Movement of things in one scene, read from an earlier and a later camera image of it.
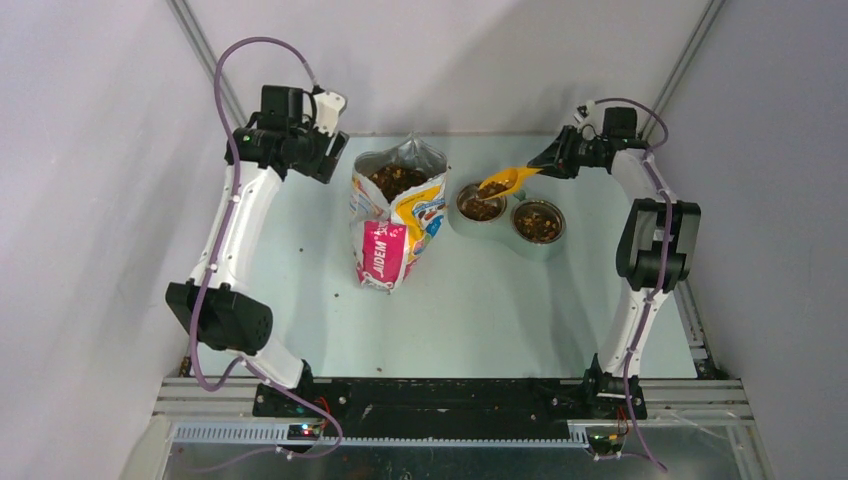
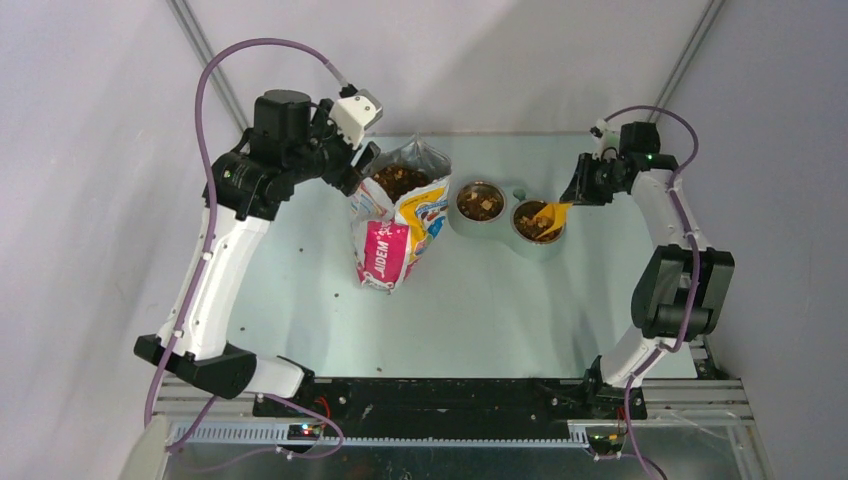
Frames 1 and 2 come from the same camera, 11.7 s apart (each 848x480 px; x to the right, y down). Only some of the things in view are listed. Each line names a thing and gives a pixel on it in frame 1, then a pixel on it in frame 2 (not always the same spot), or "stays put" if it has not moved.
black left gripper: (320, 168) → (348, 177)
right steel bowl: (538, 221) stays put
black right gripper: (556, 159) → (581, 190)
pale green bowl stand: (501, 230) stays put
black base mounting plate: (451, 406) stays put
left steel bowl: (478, 210) stays put
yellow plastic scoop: (514, 175) → (559, 212)
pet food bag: (397, 209) stays put
